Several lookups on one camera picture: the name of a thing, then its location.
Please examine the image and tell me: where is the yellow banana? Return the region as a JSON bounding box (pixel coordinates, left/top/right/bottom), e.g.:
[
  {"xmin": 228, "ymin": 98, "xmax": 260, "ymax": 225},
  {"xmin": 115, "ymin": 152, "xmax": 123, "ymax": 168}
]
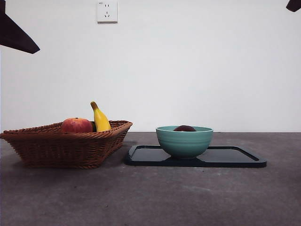
[{"xmin": 90, "ymin": 101, "xmax": 111, "ymax": 132}]

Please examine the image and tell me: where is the red orange peach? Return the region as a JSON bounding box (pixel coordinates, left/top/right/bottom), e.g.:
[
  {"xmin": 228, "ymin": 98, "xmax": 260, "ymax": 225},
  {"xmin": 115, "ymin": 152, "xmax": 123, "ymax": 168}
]
[{"xmin": 61, "ymin": 117, "xmax": 94, "ymax": 133}]

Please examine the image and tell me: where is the white wall socket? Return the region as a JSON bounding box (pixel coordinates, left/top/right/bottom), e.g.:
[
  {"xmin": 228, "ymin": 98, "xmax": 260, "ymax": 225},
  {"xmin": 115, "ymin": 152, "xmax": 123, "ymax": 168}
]
[{"xmin": 97, "ymin": 0, "xmax": 118, "ymax": 24}]

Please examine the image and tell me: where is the dark purple plum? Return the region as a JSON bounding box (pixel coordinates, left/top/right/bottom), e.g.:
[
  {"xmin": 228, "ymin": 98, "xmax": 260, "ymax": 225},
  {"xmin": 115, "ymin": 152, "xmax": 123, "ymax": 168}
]
[{"xmin": 173, "ymin": 125, "xmax": 197, "ymax": 132}]

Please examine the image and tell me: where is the brown wicker basket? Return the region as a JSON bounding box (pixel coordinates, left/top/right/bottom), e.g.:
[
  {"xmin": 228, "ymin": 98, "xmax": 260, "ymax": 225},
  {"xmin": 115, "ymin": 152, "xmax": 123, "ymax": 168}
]
[{"xmin": 0, "ymin": 120, "xmax": 133, "ymax": 170}]

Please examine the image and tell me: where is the black rectangular tray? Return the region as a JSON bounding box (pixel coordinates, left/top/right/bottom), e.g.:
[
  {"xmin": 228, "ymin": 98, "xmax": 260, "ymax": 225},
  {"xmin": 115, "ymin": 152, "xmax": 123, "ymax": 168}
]
[{"xmin": 124, "ymin": 145, "xmax": 268, "ymax": 168}]

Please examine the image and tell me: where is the teal ribbed bowl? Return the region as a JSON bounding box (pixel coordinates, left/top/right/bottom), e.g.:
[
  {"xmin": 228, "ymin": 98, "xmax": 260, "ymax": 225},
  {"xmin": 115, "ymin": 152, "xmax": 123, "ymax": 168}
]
[{"xmin": 156, "ymin": 126, "xmax": 214, "ymax": 160}]

